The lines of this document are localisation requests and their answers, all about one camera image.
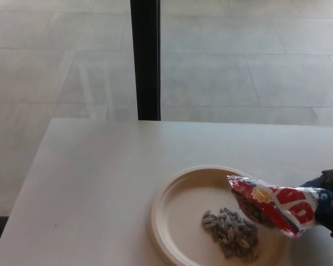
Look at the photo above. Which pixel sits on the red blue sunflower seed bag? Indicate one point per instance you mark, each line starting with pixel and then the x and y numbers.
pixel 277 205

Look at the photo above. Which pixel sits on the pile of sunflower seeds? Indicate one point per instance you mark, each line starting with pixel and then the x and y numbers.
pixel 230 232

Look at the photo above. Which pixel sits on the beige round paper plate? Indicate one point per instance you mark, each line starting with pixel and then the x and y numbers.
pixel 183 210

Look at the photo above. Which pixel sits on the black window frame post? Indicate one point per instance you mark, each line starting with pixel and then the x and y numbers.
pixel 147 61

